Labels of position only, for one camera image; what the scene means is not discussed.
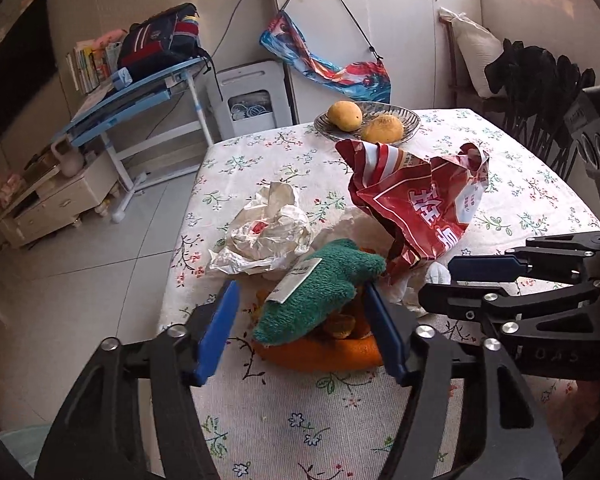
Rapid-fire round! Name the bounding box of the red snack bag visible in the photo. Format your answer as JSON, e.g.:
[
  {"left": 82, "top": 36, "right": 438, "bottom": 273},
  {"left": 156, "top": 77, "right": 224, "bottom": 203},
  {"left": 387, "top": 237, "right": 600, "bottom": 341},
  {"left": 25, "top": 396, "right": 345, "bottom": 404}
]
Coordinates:
[{"left": 335, "top": 138, "right": 491, "bottom": 282}]

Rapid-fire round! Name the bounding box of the white cabinet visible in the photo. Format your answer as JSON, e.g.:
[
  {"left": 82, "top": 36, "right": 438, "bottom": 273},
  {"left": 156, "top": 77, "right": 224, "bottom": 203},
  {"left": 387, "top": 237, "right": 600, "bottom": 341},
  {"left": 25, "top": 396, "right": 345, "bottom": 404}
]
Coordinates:
[{"left": 262, "top": 0, "right": 484, "bottom": 126}]

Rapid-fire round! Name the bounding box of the crumpled white plastic bag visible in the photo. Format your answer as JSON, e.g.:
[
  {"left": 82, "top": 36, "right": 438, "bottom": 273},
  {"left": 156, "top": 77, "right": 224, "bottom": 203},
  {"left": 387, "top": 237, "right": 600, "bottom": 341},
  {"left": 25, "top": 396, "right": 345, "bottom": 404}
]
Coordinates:
[{"left": 208, "top": 182, "right": 315, "bottom": 277}]

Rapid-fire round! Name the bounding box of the speckled yellow mango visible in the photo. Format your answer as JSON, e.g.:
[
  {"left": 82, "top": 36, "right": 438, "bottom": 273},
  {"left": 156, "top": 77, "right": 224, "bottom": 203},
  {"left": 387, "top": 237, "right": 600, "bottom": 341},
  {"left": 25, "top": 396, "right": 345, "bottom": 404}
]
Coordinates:
[{"left": 361, "top": 114, "right": 405, "bottom": 145}]

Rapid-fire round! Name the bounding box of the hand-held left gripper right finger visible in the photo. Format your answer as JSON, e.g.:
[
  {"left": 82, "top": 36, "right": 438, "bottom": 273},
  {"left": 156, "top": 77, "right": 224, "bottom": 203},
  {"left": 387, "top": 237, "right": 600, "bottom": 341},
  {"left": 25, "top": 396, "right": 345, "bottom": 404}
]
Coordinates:
[{"left": 364, "top": 284, "right": 565, "bottom": 480}]

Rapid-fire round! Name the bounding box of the small orange peel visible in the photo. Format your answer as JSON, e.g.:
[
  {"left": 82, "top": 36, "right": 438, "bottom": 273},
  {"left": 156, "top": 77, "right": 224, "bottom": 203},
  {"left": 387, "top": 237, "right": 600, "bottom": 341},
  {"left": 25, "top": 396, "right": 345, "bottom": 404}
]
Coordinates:
[{"left": 320, "top": 311, "right": 372, "bottom": 342}]

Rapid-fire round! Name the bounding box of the black folding chair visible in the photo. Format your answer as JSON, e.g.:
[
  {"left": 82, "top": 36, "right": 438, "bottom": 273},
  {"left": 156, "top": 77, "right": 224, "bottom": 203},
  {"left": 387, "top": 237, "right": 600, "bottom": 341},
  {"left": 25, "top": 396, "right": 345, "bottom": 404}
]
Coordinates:
[{"left": 484, "top": 38, "right": 597, "bottom": 181}]

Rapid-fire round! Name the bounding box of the floral tablecloth table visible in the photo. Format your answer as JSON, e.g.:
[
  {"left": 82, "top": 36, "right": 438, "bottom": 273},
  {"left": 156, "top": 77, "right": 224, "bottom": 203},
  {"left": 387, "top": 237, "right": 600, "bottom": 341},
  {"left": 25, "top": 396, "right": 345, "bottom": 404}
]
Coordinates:
[{"left": 157, "top": 107, "right": 600, "bottom": 480}]

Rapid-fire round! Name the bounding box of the black flat television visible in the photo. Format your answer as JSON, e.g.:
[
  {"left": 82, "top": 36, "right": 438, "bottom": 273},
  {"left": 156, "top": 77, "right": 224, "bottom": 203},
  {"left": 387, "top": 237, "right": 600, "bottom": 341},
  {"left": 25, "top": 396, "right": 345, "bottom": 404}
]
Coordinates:
[{"left": 0, "top": 0, "right": 59, "bottom": 144}]

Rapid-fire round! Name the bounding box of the green fluffy cloth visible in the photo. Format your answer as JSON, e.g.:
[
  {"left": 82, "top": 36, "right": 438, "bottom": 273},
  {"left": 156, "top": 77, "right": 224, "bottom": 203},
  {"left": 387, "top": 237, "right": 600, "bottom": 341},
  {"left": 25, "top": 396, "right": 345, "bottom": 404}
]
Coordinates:
[{"left": 252, "top": 238, "right": 387, "bottom": 347}]

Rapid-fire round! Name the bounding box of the colourful printed sling bag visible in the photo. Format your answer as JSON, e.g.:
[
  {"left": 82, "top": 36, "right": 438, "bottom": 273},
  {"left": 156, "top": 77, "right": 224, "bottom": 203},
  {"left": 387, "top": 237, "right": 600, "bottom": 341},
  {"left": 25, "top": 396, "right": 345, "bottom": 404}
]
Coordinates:
[{"left": 258, "top": 0, "right": 392, "bottom": 104}]

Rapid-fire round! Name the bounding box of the dark wooden chair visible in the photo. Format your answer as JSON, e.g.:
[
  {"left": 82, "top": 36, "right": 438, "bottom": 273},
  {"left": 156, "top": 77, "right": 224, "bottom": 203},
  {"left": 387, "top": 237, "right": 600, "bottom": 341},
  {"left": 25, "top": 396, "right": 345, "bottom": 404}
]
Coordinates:
[{"left": 442, "top": 14, "right": 512, "bottom": 117}]

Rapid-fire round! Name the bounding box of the row of books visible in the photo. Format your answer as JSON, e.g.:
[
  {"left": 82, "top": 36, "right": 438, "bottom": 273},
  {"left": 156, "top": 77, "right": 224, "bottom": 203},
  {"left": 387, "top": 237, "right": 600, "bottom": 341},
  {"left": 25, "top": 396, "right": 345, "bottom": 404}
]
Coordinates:
[{"left": 65, "top": 39, "right": 126, "bottom": 96}]

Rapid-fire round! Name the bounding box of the dark striped backpack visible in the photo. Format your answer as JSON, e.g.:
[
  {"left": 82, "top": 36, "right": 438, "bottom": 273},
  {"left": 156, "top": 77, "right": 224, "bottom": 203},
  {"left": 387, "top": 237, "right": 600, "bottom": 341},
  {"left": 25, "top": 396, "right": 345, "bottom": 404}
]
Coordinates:
[{"left": 115, "top": 3, "right": 214, "bottom": 84}]

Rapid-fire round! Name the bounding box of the light blue chair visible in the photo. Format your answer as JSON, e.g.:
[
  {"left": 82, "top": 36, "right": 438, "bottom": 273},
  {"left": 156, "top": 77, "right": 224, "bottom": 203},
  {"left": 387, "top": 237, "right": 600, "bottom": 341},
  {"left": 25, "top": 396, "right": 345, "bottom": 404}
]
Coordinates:
[{"left": 0, "top": 424, "right": 52, "bottom": 479}]

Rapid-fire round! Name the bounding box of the light blue study desk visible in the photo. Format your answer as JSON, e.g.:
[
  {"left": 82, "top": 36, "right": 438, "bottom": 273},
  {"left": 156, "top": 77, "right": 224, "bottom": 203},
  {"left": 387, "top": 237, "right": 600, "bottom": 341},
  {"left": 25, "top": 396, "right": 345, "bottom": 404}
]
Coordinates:
[{"left": 62, "top": 57, "right": 217, "bottom": 224}]

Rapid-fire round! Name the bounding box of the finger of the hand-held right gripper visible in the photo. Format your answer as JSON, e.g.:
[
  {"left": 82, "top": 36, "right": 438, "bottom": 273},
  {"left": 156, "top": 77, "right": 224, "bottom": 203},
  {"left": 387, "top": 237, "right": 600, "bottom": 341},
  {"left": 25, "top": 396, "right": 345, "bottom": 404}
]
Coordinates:
[
  {"left": 418, "top": 279, "right": 600, "bottom": 343},
  {"left": 448, "top": 231, "right": 600, "bottom": 284}
]

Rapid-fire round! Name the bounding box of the patterned fruit bowl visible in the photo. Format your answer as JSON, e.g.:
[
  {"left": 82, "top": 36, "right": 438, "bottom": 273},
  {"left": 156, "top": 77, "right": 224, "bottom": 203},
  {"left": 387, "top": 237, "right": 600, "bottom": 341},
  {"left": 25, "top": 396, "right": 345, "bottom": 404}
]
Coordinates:
[{"left": 313, "top": 101, "right": 422, "bottom": 144}]

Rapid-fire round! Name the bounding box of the cream television stand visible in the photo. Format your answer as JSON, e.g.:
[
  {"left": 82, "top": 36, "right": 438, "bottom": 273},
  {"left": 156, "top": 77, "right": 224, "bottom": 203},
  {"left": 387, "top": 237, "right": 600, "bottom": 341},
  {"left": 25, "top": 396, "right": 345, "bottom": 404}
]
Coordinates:
[{"left": 0, "top": 152, "right": 121, "bottom": 249}]

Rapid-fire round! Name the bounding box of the smooth yellow mango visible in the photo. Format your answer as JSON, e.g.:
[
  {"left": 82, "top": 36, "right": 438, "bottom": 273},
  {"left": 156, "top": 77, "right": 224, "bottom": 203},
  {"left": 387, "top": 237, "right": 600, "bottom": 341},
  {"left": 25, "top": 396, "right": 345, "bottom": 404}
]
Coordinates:
[{"left": 327, "top": 101, "right": 364, "bottom": 132}]

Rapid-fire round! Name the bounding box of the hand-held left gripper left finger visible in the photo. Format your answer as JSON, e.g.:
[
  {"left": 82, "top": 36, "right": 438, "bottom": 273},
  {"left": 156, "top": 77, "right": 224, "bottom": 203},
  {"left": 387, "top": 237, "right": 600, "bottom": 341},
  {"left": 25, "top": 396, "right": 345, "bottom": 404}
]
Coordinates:
[{"left": 35, "top": 280, "right": 242, "bottom": 480}]

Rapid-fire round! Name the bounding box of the pink flower bunch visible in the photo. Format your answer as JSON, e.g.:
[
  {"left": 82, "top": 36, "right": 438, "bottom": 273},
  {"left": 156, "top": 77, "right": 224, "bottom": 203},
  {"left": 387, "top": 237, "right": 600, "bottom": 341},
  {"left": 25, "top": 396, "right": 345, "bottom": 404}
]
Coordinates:
[{"left": 0, "top": 172, "right": 24, "bottom": 199}]

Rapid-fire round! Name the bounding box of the white sack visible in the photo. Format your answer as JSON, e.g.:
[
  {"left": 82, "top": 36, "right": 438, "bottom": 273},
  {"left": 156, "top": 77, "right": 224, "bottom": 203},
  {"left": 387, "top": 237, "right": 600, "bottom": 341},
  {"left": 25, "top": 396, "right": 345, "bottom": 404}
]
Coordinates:
[{"left": 438, "top": 7, "right": 506, "bottom": 100}]

